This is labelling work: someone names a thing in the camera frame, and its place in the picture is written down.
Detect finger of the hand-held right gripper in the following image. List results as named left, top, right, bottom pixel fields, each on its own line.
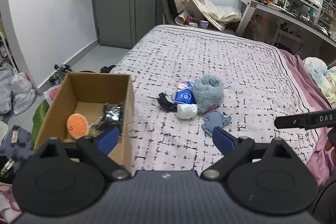
left=274, top=112, right=307, bottom=130

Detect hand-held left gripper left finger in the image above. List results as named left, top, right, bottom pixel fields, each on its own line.
left=34, top=127, right=132, bottom=180

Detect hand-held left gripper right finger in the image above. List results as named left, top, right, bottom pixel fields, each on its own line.
left=201, top=126, right=302, bottom=180

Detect blue denim mitten plush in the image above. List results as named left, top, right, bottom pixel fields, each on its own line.
left=202, top=111, right=232, bottom=137

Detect orange round plush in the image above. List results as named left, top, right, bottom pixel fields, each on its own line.
left=66, top=114, right=90, bottom=140

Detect brown cardboard box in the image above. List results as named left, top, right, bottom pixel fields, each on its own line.
left=34, top=72, right=135, bottom=174

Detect white sock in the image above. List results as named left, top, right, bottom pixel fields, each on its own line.
left=176, top=103, right=198, bottom=119

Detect blue fluffy plush roll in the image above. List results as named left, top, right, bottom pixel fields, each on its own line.
left=193, top=75, right=224, bottom=113

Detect blue tissue packet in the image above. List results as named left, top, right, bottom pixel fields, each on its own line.
left=173, top=80, right=196, bottom=105

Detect black cloth piece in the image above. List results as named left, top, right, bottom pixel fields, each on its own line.
left=157, top=92, right=178, bottom=112

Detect person's right hand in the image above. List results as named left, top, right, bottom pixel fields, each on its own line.
left=324, top=139, right=336, bottom=153

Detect pink bed sheet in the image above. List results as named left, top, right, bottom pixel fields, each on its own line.
left=278, top=49, right=336, bottom=188

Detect pastel quilt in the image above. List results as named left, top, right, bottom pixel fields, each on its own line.
left=303, top=57, right=336, bottom=109

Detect green leaf cushion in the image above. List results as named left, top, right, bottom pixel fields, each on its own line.
left=31, top=101, right=50, bottom=136

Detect pink and white round item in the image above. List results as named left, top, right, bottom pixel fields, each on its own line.
left=43, top=85, right=62, bottom=103

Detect white black-patterned blanket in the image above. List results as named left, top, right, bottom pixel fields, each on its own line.
left=109, top=25, right=328, bottom=172

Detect black shoes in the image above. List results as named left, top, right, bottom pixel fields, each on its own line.
left=49, top=64, right=72, bottom=86

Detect dark blue clothing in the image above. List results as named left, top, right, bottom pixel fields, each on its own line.
left=0, top=126, right=34, bottom=162

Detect white plastic bag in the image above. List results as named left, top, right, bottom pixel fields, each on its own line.
left=10, top=72, right=36, bottom=115

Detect white desk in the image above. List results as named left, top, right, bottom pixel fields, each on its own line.
left=236, top=0, right=336, bottom=49

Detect grey plastic bag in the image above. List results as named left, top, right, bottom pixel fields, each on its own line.
left=0, top=63, right=14, bottom=115

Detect clear plastic bag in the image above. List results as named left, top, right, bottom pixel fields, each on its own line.
left=207, top=0, right=242, bottom=24

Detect paper cup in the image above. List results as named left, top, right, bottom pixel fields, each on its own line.
left=175, top=11, right=190, bottom=26

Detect grey door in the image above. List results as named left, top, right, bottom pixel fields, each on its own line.
left=89, top=0, right=166, bottom=49

